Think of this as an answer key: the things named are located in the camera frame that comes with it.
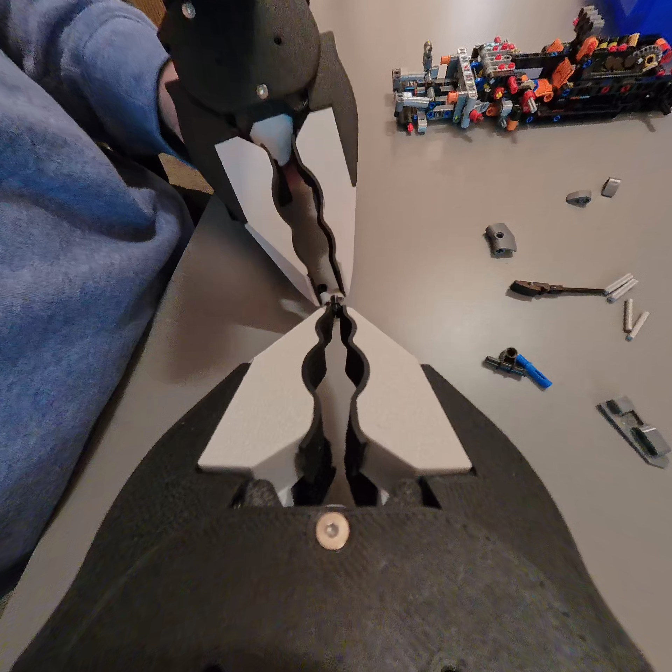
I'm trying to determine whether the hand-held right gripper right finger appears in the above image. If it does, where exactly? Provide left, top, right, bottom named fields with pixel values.
left=338, top=304, right=473, bottom=506

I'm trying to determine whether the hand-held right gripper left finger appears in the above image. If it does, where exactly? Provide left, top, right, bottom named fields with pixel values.
left=197, top=306, right=337, bottom=507

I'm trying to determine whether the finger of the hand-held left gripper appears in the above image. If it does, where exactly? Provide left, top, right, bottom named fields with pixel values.
left=215, top=138, right=322, bottom=305
left=291, top=107, right=359, bottom=296

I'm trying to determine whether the person's left forearm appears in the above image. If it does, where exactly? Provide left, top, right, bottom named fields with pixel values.
left=0, top=0, right=182, bottom=158

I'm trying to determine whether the blue lego pin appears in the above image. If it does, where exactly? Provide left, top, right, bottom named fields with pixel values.
left=516, top=354, right=553, bottom=390

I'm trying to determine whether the grey curved lego panel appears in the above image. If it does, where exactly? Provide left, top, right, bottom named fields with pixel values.
left=485, top=223, right=518, bottom=258

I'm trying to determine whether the black lego lever with axle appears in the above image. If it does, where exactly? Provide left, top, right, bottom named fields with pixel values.
left=509, top=280, right=608, bottom=300

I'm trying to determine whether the lego car chassis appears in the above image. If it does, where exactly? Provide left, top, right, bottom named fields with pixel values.
left=391, top=5, right=672, bottom=135

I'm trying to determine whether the grey lego clip assembly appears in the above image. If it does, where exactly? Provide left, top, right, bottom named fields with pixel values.
left=596, top=396, right=672, bottom=469

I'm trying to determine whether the person's left hand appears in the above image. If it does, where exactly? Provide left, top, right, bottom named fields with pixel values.
left=159, top=60, right=186, bottom=144

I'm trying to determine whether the person's blue sweater torso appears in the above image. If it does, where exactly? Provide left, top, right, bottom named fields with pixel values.
left=0, top=47, right=196, bottom=599

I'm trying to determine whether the blue plastic bin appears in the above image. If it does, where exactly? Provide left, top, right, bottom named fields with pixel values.
left=598, top=0, right=672, bottom=39

